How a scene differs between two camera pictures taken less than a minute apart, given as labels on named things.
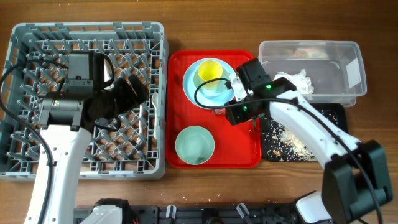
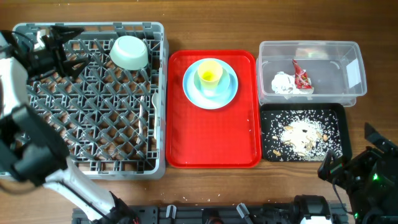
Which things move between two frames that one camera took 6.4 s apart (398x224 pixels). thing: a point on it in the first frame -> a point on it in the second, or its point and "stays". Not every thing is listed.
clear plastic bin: [335, 68] stays
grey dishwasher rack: [34, 58] stays
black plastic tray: [279, 144] stays
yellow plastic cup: [209, 70] stays
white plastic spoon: [155, 102] stays
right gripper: [234, 115] -> [334, 171]
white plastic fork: [140, 129] stays
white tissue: [300, 79] stays
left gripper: [130, 100] -> [68, 64]
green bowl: [194, 145] -> [129, 52]
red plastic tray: [236, 147] stays
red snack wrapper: [219, 111] -> [302, 81]
